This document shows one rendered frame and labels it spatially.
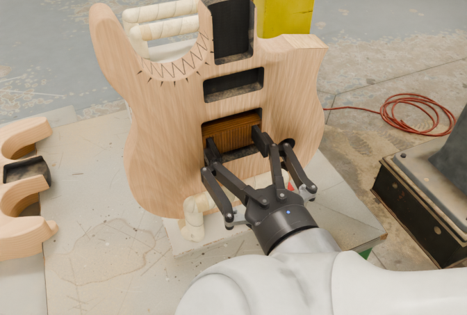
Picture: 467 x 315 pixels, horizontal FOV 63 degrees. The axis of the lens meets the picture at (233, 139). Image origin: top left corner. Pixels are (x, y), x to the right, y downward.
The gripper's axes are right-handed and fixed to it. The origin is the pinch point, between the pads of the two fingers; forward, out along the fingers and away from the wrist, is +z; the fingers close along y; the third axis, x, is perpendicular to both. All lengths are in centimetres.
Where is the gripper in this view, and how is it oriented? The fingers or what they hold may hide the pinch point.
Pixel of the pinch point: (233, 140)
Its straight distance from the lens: 60.1
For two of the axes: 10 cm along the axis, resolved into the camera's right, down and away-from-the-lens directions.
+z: -3.7, -6.4, 6.7
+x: 0.0, -7.2, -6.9
